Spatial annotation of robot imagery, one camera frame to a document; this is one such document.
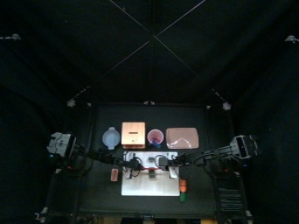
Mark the pink square tray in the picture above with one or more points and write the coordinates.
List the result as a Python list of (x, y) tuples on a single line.
[(181, 138)]

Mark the blue grey bowl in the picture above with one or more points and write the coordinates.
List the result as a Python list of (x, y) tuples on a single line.
[(110, 138)]

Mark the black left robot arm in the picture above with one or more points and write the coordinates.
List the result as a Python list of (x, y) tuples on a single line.
[(86, 153)]

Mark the red toy knife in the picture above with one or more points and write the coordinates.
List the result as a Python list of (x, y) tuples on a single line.
[(155, 168)]

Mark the printed text label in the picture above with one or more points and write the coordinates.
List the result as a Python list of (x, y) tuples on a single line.
[(229, 199)]

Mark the white cutting board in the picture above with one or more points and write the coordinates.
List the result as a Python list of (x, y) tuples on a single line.
[(149, 186)]

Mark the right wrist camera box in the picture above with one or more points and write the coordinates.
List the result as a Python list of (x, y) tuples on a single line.
[(161, 161)]

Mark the orange toy carrot green top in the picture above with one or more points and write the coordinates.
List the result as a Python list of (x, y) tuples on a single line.
[(181, 186)]

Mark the red white toy nigiri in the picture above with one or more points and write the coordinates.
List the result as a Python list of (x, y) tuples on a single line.
[(113, 175)]

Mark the silver frame bracket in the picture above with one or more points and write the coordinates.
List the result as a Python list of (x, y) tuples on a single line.
[(70, 102), (291, 38), (14, 37), (225, 106)]

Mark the wooden box with red face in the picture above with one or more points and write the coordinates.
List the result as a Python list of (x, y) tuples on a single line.
[(132, 135)]

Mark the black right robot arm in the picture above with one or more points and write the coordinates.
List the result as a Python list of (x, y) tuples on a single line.
[(217, 151)]

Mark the toy sushi piece green centre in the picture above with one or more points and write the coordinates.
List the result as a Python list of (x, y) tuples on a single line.
[(151, 171)]

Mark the black toy sushi piece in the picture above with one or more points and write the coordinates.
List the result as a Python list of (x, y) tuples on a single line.
[(151, 174)]

